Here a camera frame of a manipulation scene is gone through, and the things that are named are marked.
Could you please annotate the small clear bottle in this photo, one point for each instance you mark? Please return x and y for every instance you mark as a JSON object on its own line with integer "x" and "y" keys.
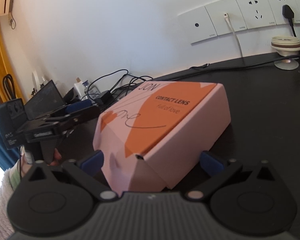
{"x": 86, "y": 85}

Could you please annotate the white wall socket strip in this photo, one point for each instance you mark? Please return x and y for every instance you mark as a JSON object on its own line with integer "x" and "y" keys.
{"x": 224, "y": 16}

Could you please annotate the white tube wooden cap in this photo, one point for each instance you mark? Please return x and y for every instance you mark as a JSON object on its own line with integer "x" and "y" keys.
{"x": 79, "y": 88}

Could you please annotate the person left hand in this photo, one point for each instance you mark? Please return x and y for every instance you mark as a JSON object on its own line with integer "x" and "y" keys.
{"x": 26, "y": 160}

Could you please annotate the pink cardboard box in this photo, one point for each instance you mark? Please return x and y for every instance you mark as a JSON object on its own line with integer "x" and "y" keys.
{"x": 153, "y": 137}

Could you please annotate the left white fleece sleeve forearm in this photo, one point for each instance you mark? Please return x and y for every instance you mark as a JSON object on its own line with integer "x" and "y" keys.
{"x": 10, "y": 182}

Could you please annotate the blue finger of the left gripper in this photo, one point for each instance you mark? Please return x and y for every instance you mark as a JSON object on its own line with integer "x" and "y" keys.
{"x": 69, "y": 111}
{"x": 88, "y": 114}

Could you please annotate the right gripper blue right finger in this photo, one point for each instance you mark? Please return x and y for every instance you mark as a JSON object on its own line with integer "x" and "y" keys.
{"x": 221, "y": 172}

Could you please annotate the black power adapter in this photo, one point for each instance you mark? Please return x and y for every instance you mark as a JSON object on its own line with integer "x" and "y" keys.
{"x": 104, "y": 98}

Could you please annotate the black laptop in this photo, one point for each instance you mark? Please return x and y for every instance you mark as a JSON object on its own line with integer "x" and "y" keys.
{"x": 45, "y": 100}

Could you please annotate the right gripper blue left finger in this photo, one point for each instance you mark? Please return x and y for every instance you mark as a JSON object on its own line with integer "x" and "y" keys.
{"x": 82, "y": 173}

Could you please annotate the black wall plug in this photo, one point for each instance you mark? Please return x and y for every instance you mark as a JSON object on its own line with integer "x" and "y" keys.
{"x": 288, "y": 14}

